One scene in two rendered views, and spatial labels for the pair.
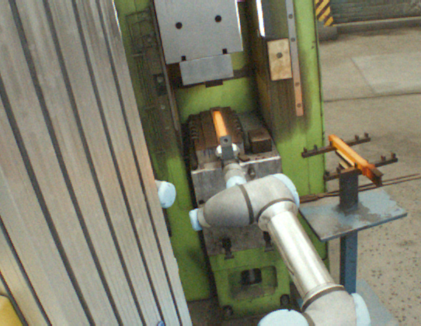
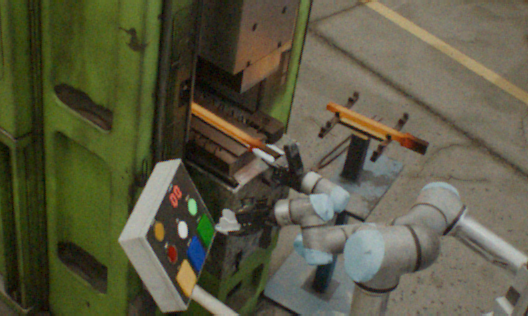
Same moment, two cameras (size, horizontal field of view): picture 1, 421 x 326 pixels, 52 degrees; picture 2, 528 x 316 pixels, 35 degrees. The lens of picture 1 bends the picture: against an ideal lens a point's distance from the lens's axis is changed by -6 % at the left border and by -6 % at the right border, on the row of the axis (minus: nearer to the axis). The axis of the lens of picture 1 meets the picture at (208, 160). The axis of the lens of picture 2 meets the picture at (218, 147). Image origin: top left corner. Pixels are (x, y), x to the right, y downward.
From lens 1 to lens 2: 215 cm
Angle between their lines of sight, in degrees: 47
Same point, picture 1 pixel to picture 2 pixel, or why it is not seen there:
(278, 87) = not seen: hidden behind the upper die
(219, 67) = (271, 64)
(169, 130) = (179, 144)
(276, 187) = (451, 196)
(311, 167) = not seen: hidden behind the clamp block
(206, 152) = (237, 162)
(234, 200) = (438, 220)
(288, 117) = (274, 90)
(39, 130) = not seen: outside the picture
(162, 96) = (182, 106)
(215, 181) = (249, 192)
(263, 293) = (247, 299)
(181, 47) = (250, 51)
